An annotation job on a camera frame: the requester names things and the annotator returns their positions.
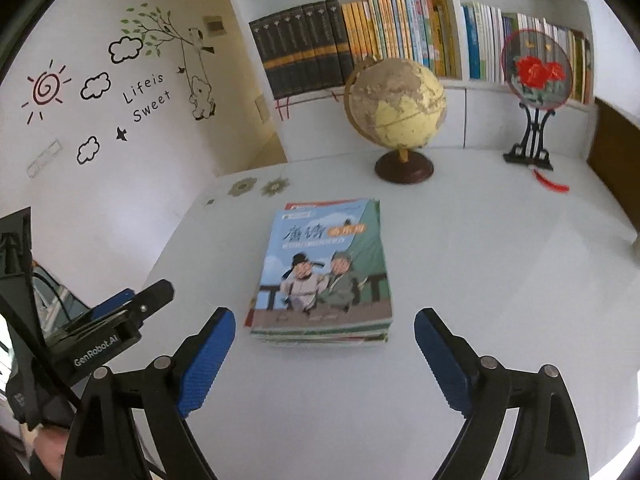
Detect white bookshelf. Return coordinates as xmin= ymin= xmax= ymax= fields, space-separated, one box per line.
xmin=216 ymin=0 xmax=601 ymax=163

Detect sun wall sticker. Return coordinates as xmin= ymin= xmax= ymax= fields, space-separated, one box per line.
xmin=21 ymin=59 xmax=73 ymax=126

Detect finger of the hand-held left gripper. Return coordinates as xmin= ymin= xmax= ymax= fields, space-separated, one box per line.
xmin=62 ymin=280 xmax=176 ymax=333
xmin=87 ymin=287 xmax=137 ymax=322

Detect lettering wall sticker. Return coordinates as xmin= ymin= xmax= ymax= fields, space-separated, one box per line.
xmin=122 ymin=74 xmax=173 ymax=123

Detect red string ornament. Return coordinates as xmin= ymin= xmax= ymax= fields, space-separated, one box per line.
xmin=274 ymin=91 xmax=346 ymax=122

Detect row of orange shelf books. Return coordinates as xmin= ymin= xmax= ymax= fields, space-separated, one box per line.
xmin=341 ymin=0 xmax=463 ymax=81

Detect row of colourful shelf books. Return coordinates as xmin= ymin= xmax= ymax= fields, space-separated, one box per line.
xmin=461 ymin=1 xmax=596 ymax=106

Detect row of black shelf books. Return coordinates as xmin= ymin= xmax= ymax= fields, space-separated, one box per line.
xmin=248 ymin=0 xmax=356 ymax=101

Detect person's left hand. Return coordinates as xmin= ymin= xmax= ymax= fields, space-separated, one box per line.
xmin=30 ymin=427 xmax=68 ymax=480

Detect cloud wall sticker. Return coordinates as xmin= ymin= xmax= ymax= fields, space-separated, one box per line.
xmin=76 ymin=136 xmax=101 ymax=166
xmin=109 ymin=36 xmax=143 ymax=65
xmin=80 ymin=72 xmax=112 ymax=101

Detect tree wall sticker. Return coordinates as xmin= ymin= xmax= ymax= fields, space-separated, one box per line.
xmin=120 ymin=6 xmax=218 ymax=123

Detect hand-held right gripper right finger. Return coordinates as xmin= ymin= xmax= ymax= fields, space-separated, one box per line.
xmin=414 ymin=307 xmax=588 ymax=480

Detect cream globe on wooden stand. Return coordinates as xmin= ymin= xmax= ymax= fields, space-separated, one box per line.
xmin=343 ymin=56 xmax=447 ymax=184

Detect stack of mixed books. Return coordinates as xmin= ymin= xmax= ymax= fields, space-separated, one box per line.
xmin=247 ymin=199 xmax=393 ymax=347

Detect round red flower fan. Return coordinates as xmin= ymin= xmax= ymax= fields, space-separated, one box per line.
xmin=501 ymin=29 xmax=575 ymax=111

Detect clear wall holder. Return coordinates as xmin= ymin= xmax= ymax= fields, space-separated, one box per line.
xmin=26 ymin=139 xmax=63 ymax=178

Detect round floral table sticker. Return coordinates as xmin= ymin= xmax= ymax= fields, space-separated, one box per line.
xmin=260 ymin=176 xmax=292 ymax=197
xmin=227 ymin=177 xmax=258 ymax=197

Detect red tassel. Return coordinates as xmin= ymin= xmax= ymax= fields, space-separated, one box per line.
xmin=530 ymin=164 xmax=571 ymax=193

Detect brown wooden board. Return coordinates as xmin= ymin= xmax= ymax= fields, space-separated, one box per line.
xmin=587 ymin=97 xmax=640 ymax=211

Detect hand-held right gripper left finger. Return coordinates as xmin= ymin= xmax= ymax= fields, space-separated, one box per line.
xmin=62 ymin=306 xmax=237 ymax=480

